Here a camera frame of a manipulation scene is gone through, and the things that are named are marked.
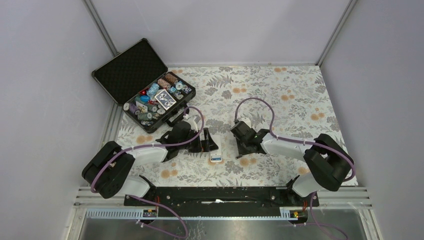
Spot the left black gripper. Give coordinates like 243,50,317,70
178,128,218,153

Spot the white remote control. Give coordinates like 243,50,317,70
209,134,223,163

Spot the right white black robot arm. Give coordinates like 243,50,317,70
230,120,354,206

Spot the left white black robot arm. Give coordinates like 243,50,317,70
81,120,220,206

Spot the floral table mat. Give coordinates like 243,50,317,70
130,66,345,187

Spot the playing card deck box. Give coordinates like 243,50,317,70
154,89,177,110

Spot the black poker chip case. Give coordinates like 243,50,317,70
91,38,196,134

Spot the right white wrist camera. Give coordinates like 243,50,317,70
237,117,252,128

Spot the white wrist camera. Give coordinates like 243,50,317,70
183,114,201,132
237,117,252,128

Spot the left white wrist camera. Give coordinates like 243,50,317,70
183,114,201,132

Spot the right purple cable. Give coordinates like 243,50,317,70
234,96,358,239

